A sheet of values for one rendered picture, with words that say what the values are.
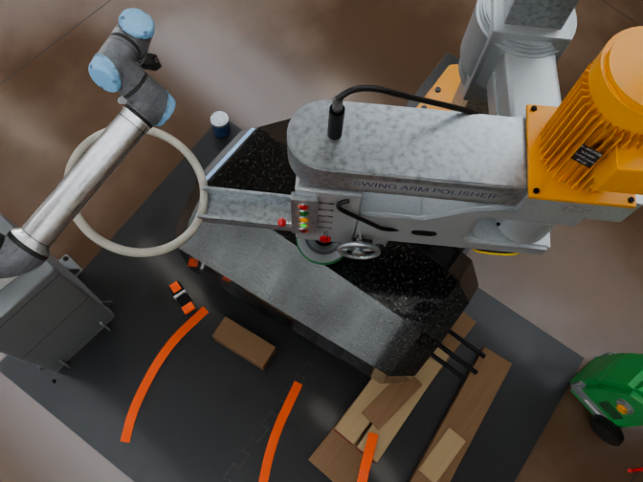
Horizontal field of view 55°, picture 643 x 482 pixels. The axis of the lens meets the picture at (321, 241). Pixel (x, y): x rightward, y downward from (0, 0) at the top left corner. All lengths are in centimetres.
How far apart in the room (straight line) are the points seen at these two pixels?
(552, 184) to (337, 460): 185
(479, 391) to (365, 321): 96
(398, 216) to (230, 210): 65
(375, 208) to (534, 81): 67
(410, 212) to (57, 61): 277
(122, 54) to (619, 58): 116
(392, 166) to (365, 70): 229
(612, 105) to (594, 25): 307
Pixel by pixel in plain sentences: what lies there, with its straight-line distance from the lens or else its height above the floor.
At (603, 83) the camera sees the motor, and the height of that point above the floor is 210.
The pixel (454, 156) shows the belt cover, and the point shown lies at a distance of 172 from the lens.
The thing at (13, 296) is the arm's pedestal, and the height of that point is 85.
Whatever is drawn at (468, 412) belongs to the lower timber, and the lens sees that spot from 324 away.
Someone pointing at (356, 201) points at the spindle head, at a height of 153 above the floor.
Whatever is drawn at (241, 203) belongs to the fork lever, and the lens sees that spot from 229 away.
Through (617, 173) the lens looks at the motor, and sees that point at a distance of 155.
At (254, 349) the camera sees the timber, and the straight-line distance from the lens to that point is 312.
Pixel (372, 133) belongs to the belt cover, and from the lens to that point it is 172.
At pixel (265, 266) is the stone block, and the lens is 259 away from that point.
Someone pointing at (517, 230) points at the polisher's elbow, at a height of 136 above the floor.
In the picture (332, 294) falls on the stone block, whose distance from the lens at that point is 250.
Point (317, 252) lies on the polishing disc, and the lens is 242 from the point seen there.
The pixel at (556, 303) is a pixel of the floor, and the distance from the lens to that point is 357.
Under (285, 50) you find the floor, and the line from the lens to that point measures 399.
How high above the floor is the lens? 320
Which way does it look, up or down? 70 degrees down
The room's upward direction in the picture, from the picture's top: 5 degrees clockwise
